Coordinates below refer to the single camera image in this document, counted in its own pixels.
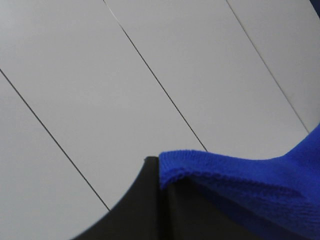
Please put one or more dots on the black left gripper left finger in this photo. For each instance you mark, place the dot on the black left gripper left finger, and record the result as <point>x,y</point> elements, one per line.
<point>137,216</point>

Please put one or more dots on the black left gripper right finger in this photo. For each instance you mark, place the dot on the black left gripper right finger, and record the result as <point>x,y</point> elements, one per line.
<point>187,215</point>

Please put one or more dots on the blue microfibre towel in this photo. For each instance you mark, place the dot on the blue microfibre towel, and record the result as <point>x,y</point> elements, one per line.
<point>276,198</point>

